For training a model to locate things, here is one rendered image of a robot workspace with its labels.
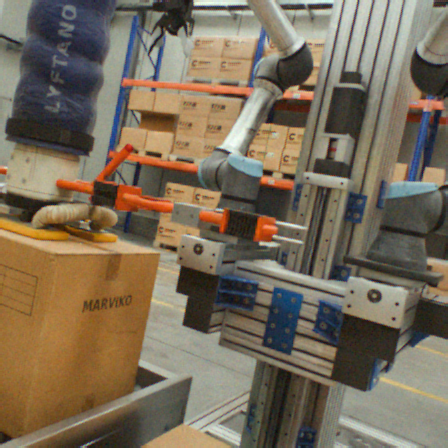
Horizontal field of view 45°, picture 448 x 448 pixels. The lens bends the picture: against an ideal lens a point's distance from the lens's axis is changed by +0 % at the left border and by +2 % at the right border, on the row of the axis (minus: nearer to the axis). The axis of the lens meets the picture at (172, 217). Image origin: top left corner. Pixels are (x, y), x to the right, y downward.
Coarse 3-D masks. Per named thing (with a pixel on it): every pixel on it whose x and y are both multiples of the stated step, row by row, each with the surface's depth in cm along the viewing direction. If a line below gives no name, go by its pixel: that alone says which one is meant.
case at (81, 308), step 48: (0, 240) 116; (48, 240) 122; (0, 288) 115; (48, 288) 109; (96, 288) 121; (144, 288) 138; (0, 336) 115; (48, 336) 110; (96, 336) 124; (144, 336) 143; (0, 384) 114; (48, 384) 113; (96, 384) 128
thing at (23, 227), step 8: (0, 216) 129; (8, 216) 132; (24, 216) 127; (32, 216) 128; (0, 224) 126; (8, 224) 124; (16, 224) 124; (24, 224) 124; (32, 224) 125; (16, 232) 123; (24, 232) 121; (32, 232) 120; (40, 232) 119; (48, 232) 122; (56, 232) 124; (64, 232) 127; (56, 240) 124; (64, 240) 126
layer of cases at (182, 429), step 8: (184, 424) 136; (168, 432) 129; (176, 432) 130; (184, 432) 131; (192, 432) 132; (200, 432) 133; (160, 440) 124; (168, 440) 125; (176, 440) 126; (184, 440) 127; (192, 440) 128; (200, 440) 129; (208, 440) 129; (216, 440) 130
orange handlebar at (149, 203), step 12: (0, 168) 144; (60, 180) 132; (84, 192) 128; (144, 204) 118; (156, 204) 116; (168, 204) 115; (204, 216) 110; (216, 216) 109; (264, 228) 103; (276, 228) 105
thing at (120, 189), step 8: (96, 184) 123; (104, 184) 122; (112, 184) 121; (120, 184) 121; (96, 192) 124; (104, 192) 123; (112, 192) 122; (120, 192) 121; (128, 192) 123; (136, 192) 126; (96, 200) 123; (104, 200) 122; (112, 200) 121; (120, 200) 121; (120, 208) 122; (128, 208) 124; (136, 208) 127
